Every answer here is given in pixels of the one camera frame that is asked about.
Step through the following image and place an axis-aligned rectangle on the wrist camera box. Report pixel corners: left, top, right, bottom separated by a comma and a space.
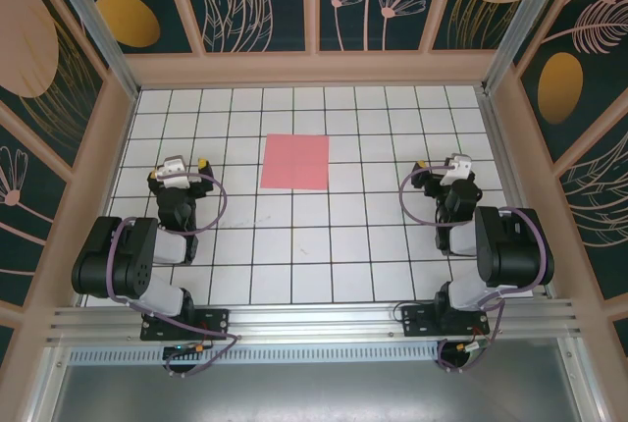
439, 153, 473, 187
156, 156, 200, 190

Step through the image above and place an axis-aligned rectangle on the small black circuit board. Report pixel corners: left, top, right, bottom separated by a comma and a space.
163, 342, 213, 360

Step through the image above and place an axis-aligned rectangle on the yellow plug connector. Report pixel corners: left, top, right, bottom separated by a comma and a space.
453, 338, 492, 355

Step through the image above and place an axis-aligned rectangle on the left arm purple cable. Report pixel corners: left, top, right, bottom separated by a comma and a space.
106, 171, 241, 379

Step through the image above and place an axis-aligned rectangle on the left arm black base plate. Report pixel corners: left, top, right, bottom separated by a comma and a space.
140, 308, 231, 343

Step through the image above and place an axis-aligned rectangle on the long aluminium mounting rail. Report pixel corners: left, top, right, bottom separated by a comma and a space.
46, 296, 588, 344

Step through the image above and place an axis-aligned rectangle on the pink square paper sheet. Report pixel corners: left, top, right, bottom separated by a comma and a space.
259, 133, 331, 191

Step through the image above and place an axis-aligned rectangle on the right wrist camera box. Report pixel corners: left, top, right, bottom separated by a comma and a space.
439, 153, 473, 187

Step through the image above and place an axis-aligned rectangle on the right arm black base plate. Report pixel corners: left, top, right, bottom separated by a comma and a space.
400, 304, 490, 340

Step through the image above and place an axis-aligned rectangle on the grey slotted cable duct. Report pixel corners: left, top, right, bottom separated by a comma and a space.
68, 346, 443, 365

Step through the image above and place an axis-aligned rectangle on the aluminium corner post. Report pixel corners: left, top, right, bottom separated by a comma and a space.
41, 0, 141, 99
480, 0, 565, 95

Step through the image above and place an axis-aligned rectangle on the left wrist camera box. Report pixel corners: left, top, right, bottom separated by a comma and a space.
156, 156, 200, 190

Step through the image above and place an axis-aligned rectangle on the grey metal sheet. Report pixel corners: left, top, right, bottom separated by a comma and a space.
48, 362, 590, 422

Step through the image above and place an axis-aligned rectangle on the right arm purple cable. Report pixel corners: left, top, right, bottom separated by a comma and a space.
398, 161, 553, 374

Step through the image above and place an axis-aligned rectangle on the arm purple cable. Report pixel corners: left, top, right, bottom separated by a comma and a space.
398, 161, 553, 374
106, 171, 241, 379

